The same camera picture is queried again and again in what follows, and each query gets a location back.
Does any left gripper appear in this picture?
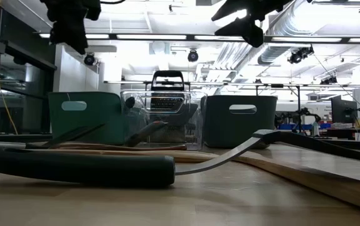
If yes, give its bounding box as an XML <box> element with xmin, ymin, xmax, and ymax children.
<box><xmin>40</xmin><ymin>0</ymin><xmax>102</xmax><ymax>56</ymax></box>

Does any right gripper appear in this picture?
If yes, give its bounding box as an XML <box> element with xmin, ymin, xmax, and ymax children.
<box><xmin>211</xmin><ymin>0</ymin><xmax>294</xmax><ymax>48</ymax></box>

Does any green plastic bin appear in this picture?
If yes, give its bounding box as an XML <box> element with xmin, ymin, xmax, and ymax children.
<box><xmin>48</xmin><ymin>91</ymin><xmax>130</xmax><ymax>146</ymax></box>

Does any black flared slotted spatula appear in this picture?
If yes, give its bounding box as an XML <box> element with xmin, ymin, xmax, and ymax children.
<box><xmin>0</xmin><ymin>123</ymin><xmax>106</xmax><ymax>150</ymax></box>

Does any slotted bamboo spatula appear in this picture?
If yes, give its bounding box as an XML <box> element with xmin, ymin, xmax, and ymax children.
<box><xmin>51</xmin><ymin>148</ymin><xmax>218</xmax><ymax>164</ymax></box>

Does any dark wooden spoon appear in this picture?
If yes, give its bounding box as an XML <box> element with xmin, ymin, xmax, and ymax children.
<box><xmin>26</xmin><ymin>141</ymin><xmax>188</xmax><ymax>152</ymax></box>

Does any black ceiling spotlight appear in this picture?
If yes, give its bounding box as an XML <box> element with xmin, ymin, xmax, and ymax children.
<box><xmin>187</xmin><ymin>49</ymin><xmax>199</xmax><ymax>63</ymax></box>
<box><xmin>83</xmin><ymin>52</ymin><xmax>96</xmax><ymax>67</ymax></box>

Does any overhead LED light bar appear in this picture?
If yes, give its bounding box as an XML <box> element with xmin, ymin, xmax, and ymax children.
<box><xmin>38</xmin><ymin>32</ymin><xmax>360</xmax><ymax>44</ymax></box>

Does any metal box grater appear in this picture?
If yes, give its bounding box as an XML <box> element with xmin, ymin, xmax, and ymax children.
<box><xmin>148</xmin><ymin>70</ymin><xmax>187</xmax><ymax>144</ymax></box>

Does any blue plastic bin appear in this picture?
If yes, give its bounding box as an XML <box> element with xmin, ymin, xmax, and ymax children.
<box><xmin>201</xmin><ymin>95</ymin><xmax>278</xmax><ymax>149</ymax></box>

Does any clear plastic container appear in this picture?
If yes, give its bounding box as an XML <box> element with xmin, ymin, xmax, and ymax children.
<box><xmin>120</xmin><ymin>90</ymin><xmax>208</xmax><ymax>151</ymax></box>

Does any black computer monitor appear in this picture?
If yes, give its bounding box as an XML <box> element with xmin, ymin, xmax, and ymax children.
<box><xmin>330</xmin><ymin>95</ymin><xmax>359</xmax><ymax>124</ymax></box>

